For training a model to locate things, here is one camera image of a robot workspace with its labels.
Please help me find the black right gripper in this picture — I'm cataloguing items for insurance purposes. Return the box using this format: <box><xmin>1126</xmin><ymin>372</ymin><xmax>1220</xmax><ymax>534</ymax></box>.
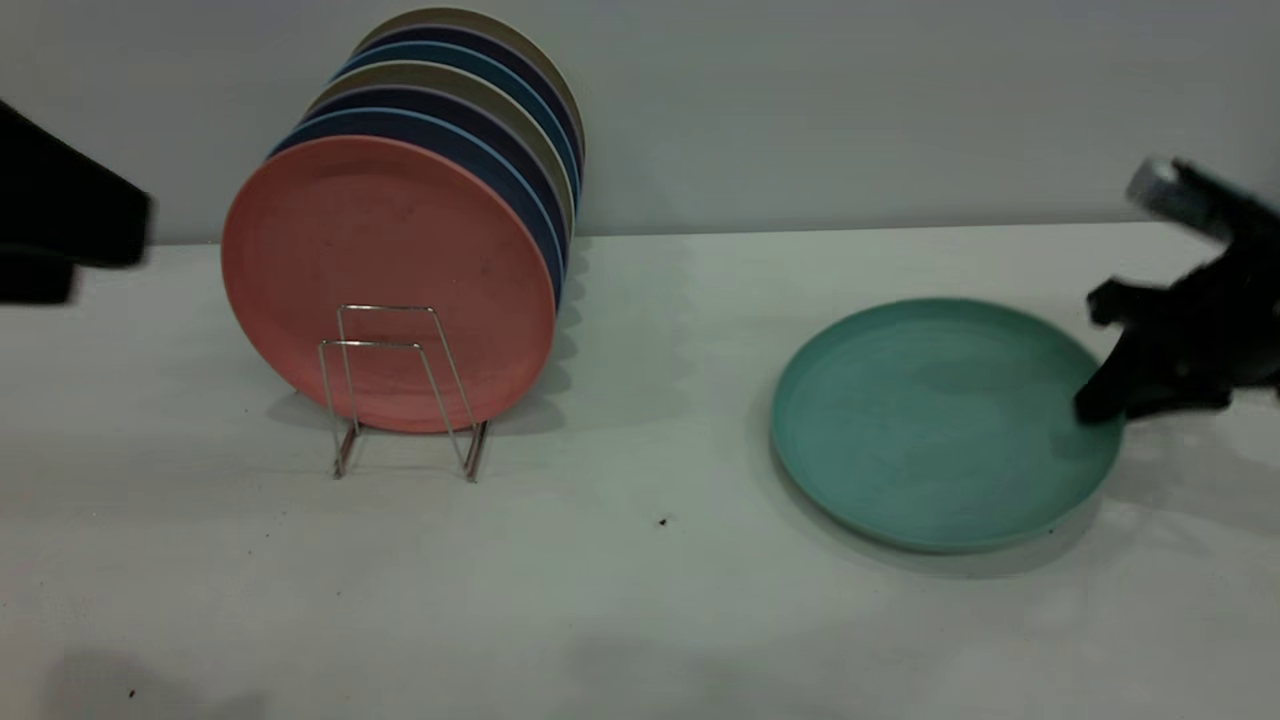
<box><xmin>1075</xmin><ymin>215</ymin><xmax>1280</xmax><ymax>424</ymax></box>

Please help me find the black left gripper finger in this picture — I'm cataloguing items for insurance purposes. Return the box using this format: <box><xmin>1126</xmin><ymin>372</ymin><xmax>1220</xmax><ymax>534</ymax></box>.
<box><xmin>0</xmin><ymin>248</ymin><xmax>76</xmax><ymax>304</ymax></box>
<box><xmin>0</xmin><ymin>100</ymin><xmax>151</xmax><ymax>266</ymax></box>

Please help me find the green round plate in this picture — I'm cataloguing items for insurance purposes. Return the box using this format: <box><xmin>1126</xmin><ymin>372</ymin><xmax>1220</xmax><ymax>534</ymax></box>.
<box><xmin>770</xmin><ymin>297</ymin><xmax>1126</xmax><ymax>554</ymax></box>

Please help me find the coral pink round plate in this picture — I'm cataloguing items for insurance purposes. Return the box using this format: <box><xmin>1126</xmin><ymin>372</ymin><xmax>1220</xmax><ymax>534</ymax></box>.
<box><xmin>221</xmin><ymin>136</ymin><xmax>558</xmax><ymax>435</ymax></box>

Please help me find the navy plate with blue rim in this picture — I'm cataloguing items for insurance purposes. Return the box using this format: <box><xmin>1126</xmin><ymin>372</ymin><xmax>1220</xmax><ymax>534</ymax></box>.
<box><xmin>268</xmin><ymin>107</ymin><xmax>568</xmax><ymax>313</ymax></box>

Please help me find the beige round plate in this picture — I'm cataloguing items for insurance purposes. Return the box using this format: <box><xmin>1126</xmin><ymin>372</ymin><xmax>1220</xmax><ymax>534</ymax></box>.
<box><xmin>352</xmin><ymin>8</ymin><xmax>588</xmax><ymax>167</ymax></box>
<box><xmin>305</xmin><ymin>61</ymin><xmax>579</xmax><ymax>237</ymax></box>

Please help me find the dark purple round plate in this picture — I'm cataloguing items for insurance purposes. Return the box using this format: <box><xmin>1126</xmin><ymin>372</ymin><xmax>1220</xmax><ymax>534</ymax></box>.
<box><xmin>352</xmin><ymin>24</ymin><xmax>586</xmax><ymax>173</ymax></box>
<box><xmin>303</xmin><ymin>85</ymin><xmax>574</xmax><ymax>253</ymax></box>

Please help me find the teal blue round plate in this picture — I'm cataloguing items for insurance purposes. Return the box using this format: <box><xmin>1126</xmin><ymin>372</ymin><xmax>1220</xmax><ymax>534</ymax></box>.
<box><xmin>333</xmin><ymin>41</ymin><xmax>583</xmax><ymax>207</ymax></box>

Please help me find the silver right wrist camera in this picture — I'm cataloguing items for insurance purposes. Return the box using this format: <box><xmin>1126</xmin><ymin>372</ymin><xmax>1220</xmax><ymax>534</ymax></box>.
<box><xmin>1125</xmin><ymin>158</ymin><xmax>1233</xmax><ymax>241</ymax></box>

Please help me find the metal wire plate rack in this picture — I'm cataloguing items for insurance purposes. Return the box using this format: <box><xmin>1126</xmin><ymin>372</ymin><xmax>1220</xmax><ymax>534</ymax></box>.
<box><xmin>318</xmin><ymin>305</ymin><xmax>491</xmax><ymax>484</ymax></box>

